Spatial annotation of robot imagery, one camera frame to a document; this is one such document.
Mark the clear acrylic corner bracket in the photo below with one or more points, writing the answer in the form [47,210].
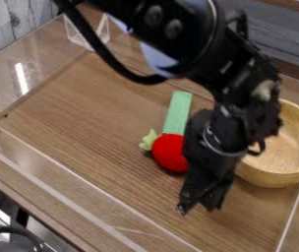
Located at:
[76,38]

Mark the wooden bowl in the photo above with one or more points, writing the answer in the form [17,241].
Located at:
[275,168]

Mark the clear acrylic tray wall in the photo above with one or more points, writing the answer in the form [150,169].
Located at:
[88,217]

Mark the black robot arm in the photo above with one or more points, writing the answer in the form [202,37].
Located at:
[194,41]

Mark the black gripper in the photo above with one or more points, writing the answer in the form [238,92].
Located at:
[212,148]

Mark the red plush strawberry toy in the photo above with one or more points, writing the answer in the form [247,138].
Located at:
[166,149]

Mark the black metal table frame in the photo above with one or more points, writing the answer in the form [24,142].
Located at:
[33,234]

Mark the green rectangular block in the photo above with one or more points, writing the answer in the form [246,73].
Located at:
[178,113]

